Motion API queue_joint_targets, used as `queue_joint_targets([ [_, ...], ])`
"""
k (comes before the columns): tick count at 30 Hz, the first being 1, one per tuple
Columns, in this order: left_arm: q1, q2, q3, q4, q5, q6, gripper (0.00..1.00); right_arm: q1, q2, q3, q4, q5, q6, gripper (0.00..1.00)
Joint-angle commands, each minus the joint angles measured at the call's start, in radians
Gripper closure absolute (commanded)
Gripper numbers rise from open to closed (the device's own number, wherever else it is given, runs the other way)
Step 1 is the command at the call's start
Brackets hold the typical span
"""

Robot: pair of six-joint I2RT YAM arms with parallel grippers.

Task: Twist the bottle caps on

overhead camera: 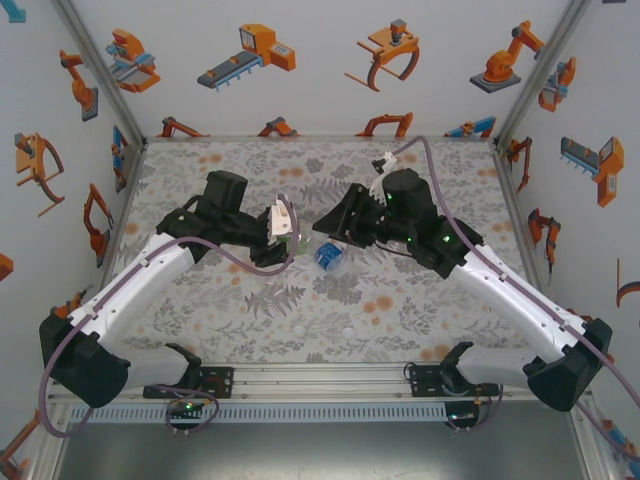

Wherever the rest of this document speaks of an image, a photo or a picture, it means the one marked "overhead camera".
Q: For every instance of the blue label plastic bottle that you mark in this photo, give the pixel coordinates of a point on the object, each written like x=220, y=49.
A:
x=327, y=252

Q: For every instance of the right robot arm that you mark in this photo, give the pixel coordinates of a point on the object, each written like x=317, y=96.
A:
x=520, y=300

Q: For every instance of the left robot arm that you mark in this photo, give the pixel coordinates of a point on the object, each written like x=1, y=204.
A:
x=140, y=280

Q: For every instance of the floral table mat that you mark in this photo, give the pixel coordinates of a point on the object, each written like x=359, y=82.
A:
x=320, y=310

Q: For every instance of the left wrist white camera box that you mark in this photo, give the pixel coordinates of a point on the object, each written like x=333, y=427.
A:
x=280, y=220

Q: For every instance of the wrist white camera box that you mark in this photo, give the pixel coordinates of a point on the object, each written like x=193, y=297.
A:
x=280, y=220
x=385, y=161

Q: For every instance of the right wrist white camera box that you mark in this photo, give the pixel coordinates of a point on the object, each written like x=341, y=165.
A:
x=385, y=161

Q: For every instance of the aluminium rear rail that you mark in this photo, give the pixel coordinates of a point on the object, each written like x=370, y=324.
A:
x=320, y=137

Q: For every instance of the aluminium side rail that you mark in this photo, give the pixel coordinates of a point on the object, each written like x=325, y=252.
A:
x=123, y=200
x=516, y=210

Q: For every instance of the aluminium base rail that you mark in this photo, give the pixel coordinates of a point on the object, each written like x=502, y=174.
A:
x=320, y=382

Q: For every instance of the aluminium frame post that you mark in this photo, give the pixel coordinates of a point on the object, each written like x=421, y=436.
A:
x=47, y=450
x=541, y=70
x=597, y=450
x=102, y=70

